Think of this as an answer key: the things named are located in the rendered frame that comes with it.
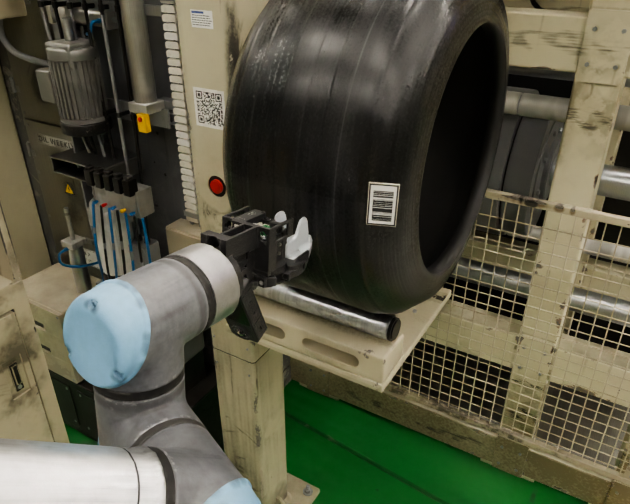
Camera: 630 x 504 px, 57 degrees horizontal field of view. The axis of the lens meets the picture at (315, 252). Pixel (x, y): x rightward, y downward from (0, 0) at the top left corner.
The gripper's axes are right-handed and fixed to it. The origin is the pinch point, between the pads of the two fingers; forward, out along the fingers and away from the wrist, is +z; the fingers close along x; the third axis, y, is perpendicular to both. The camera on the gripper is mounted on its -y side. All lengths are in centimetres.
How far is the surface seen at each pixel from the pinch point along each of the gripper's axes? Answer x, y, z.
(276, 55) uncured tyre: 8.4, 24.6, 3.9
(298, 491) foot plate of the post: 27, -106, 52
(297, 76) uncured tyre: 4.1, 22.4, 2.8
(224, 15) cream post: 29.7, 28.5, 19.2
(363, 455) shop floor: 16, -104, 75
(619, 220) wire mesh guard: -37, -6, 64
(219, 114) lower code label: 32.6, 11.0, 21.3
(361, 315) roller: -2.3, -19.1, 18.1
